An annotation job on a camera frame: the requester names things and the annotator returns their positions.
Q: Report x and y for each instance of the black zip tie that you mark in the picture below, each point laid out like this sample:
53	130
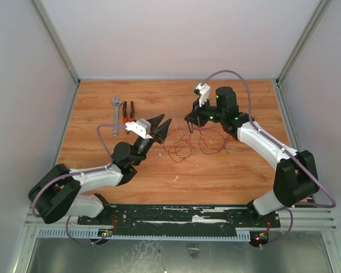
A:
191	125

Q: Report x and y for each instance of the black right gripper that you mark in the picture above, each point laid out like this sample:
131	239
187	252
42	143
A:
193	116

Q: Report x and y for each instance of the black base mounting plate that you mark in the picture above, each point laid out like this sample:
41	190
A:
181	219

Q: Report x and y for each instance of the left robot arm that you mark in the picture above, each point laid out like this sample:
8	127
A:
62	190

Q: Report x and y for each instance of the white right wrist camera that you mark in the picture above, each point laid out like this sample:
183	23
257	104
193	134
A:
202	91

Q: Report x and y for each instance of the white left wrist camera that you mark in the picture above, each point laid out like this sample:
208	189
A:
140	127

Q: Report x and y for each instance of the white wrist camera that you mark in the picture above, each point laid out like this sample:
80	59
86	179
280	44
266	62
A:
202	91
140	127

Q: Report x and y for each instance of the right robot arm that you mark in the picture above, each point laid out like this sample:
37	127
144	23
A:
295	172

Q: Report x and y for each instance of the silver adjustable wrench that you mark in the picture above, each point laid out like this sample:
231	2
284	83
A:
116	102

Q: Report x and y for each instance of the grey slotted cable duct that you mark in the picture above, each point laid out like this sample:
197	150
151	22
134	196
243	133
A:
97	233

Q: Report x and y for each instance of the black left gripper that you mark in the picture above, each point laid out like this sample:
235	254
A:
161	131

